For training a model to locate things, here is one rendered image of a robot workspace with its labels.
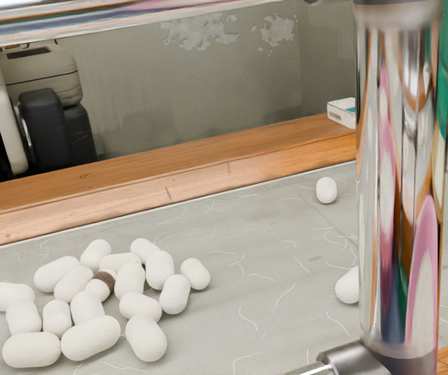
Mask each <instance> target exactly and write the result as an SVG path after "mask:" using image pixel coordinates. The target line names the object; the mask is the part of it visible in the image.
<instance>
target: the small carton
mask: <svg viewBox="0 0 448 375"><path fill-rule="evenodd" d="M327 117H328V118H329V119H331V120H333V121H335V122H337V123H339V124H342V125H344V126H346V127H348V128H350V129H356V122H355V98H352V97H350V98H346V99H342V100H335V101H332V102H328V103H327Z"/></svg>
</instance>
